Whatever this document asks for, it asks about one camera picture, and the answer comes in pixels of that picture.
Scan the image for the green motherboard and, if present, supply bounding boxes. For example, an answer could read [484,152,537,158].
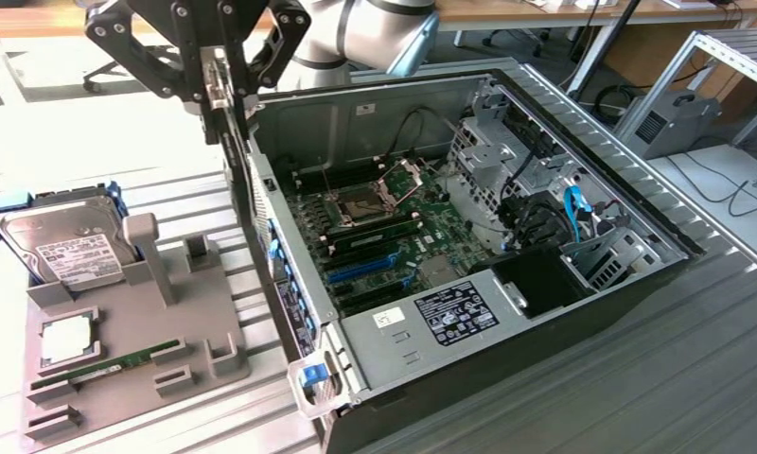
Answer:
[282,155,500,318]

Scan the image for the silver CPU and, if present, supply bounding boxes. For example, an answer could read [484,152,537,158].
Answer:
[38,316,96,365]

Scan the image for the graphics card with metal bracket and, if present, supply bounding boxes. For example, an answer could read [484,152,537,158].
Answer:
[198,45,260,237]

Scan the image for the black expansion slot blue latch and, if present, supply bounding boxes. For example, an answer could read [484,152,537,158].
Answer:
[334,276,413,304]

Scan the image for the thin black wire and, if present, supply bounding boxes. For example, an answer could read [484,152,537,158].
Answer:
[384,108,442,162]

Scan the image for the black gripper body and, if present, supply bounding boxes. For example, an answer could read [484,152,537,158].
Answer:
[124,0,173,61]

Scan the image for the CPU socket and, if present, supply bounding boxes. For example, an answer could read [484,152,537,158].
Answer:
[330,186,396,228]

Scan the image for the black open PC case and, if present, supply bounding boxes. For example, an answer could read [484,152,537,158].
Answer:
[224,56,712,454]

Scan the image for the black floor cable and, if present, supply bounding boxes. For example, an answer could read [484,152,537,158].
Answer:
[665,150,757,223]

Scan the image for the metal socket cover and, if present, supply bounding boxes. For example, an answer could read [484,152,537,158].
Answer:
[374,158,434,212]

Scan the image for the black RAM slot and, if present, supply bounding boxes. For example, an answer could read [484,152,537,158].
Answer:
[292,168,380,190]
[290,160,380,183]
[293,172,380,195]
[322,216,420,241]
[320,211,418,236]
[292,164,380,186]

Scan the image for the silver hard disk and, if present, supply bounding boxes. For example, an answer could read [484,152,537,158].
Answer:
[0,198,133,292]

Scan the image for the silver metal drive cage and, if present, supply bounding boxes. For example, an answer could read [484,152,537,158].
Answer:
[445,82,585,237]

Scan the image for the white box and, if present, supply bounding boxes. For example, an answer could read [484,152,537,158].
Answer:
[545,0,620,11]

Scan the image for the blue case latch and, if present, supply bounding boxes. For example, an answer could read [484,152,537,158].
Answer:
[296,363,326,387]

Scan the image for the blue SATA wire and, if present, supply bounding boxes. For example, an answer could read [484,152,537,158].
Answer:
[564,186,592,247]

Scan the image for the green RAM stick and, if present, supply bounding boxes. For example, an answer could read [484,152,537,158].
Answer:
[29,338,184,387]

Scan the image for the black labelled RAM stick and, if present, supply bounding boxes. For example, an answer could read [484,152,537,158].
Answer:
[330,226,417,252]

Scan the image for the silver perforated disk bay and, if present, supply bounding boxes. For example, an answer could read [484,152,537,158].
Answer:
[557,221,689,297]

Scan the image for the grey power supply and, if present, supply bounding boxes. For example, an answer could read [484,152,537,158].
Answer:
[330,273,534,396]

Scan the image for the socket locking lever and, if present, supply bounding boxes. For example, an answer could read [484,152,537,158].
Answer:
[320,155,340,198]

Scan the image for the grey computer tower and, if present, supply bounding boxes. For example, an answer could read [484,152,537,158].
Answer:
[629,89,724,160]

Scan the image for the aluminium frame rack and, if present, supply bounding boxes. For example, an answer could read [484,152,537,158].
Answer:
[610,26,757,148]

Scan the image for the wooden desk white legs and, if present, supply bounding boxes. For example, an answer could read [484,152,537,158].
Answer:
[434,0,757,96]

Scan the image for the hard disk drive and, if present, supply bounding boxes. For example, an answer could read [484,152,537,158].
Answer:
[0,177,128,285]

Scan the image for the black office chair base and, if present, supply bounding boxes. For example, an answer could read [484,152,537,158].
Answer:
[482,27,552,58]
[81,44,165,94]

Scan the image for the grey parts rack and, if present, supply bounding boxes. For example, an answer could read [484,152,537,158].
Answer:
[14,211,253,450]

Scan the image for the black power cable bundle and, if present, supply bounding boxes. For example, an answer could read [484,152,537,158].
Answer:
[497,196,573,252]

